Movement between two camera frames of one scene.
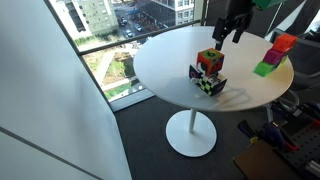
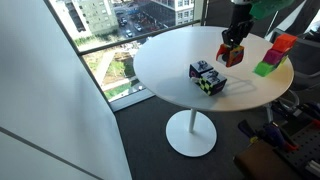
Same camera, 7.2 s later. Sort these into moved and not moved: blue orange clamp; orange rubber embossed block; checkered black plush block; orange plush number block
Moved: orange plush number block
Not moved: checkered black plush block; orange rubber embossed block; blue orange clamp
